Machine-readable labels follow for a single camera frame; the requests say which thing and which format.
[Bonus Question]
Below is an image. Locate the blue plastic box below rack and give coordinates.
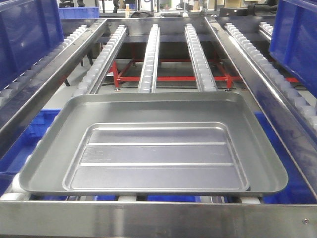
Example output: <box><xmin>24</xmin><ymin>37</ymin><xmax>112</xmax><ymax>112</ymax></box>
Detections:
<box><xmin>0</xmin><ymin>109</ymin><xmax>317</xmax><ymax>204</ymax></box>

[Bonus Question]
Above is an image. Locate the steel right divider rail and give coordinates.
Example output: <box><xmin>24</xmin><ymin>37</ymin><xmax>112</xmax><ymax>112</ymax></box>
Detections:
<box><xmin>205</xmin><ymin>17</ymin><xmax>317</xmax><ymax>195</ymax></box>

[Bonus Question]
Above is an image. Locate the far right roller track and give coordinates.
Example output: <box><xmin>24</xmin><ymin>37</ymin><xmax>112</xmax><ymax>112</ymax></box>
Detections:
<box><xmin>224</xmin><ymin>22</ymin><xmax>317</xmax><ymax>124</ymax></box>

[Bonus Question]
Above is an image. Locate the middle white roller track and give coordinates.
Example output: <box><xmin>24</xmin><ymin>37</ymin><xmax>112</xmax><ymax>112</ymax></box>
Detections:
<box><xmin>138</xmin><ymin>24</ymin><xmax>160</xmax><ymax>93</ymax></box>

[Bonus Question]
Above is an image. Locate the far left roller track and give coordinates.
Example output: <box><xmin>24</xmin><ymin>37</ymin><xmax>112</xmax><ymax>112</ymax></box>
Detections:
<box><xmin>0</xmin><ymin>25</ymin><xmax>88</xmax><ymax>107</ymax></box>

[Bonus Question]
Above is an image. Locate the steel divider rail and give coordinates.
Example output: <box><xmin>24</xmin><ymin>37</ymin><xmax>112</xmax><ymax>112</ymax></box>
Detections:
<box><xmin>205</xmin><ymin>17</ymin><xmax>317</xmax><ymax>195</ymax></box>
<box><xmin>0</xmin><ymin>19</ymin><xmax>106</xmax><ymax>157</ymax></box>

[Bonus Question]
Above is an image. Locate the red metal frame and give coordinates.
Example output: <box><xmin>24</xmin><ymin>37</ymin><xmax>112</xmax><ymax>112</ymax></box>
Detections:
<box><xmin>110</xmin><ymin>42</ymin><xmax>298</xmax><ymax>92</ymax></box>

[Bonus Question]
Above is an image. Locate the silver metal tray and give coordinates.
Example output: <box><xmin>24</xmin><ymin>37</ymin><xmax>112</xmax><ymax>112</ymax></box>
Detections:
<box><xmin>19</xmin><ymin>92</ymin><xmax>288</xmax><ymax>196</ymax></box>

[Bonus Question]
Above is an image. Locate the steel front rack rail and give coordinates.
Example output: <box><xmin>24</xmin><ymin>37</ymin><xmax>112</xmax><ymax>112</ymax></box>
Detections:
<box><xmin>0</xmin><ymin>201</ymin><xmax>317</xmax><ymax>238</ymax></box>

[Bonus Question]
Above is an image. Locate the blue plastic box upper right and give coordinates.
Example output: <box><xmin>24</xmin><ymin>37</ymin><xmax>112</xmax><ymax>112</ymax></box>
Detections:
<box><xmin>269</xmin><ymin>0</ymin><xmax>317</xmax><ymax>93</ymax></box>

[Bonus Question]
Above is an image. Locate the blue plastic box upper left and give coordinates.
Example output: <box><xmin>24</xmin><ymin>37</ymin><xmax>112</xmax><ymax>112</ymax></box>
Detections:
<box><xmin>0</xmin><ymin>0</ymin><xmax>63</xmax><ymax>89</ymax></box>

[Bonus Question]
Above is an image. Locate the right white roller track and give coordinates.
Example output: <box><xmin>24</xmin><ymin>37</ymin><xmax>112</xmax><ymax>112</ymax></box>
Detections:
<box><xmin>185</xmin><ymin>23</ymin><xmax>217</xmax><ymax>92</ymax></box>

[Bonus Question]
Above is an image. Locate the steel left divider rail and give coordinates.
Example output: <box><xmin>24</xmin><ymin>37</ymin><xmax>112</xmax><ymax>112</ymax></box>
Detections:
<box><xmin>0</xmin><ymin>19</ymin><xmax>106</xmax><ymax>157</ymax></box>

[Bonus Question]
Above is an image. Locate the blue crate in background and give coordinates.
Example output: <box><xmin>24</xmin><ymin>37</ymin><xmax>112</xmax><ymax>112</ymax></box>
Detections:
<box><xmin>58</xmin><ymin>6</ymin><xmax>100</xmax><ymax>19</ymax></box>

